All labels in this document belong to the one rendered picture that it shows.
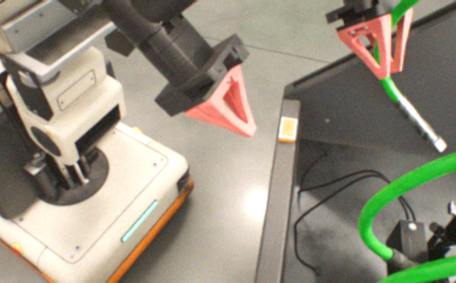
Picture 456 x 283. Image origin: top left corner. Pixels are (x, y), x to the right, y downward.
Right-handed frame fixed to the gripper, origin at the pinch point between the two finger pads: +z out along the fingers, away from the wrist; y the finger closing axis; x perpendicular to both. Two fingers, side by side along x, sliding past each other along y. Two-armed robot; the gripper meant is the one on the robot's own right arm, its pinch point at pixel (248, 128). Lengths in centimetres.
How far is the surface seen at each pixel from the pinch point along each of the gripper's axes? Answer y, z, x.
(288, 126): -17.6, 16.6, 23.4
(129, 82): -161, 9, 100
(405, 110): 7.7, 15.4, 16.3
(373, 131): -12, 33, 36
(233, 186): -106, 64, 64
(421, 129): 8.3, 18.8, 15.9
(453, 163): 19.7, 7.2, -3.6
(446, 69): 6.3, 25.0, 38.1
